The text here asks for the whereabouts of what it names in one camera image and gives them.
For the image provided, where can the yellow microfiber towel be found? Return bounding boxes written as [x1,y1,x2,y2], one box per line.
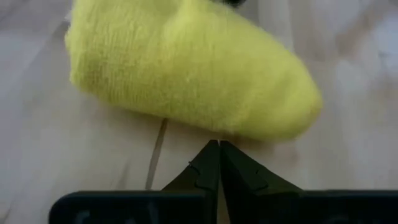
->
[64,0,323,143]

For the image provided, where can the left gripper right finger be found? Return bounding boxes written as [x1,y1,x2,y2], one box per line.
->
[220,140,302,224]

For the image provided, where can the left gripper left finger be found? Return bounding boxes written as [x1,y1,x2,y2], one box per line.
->
[161,139,221,194]

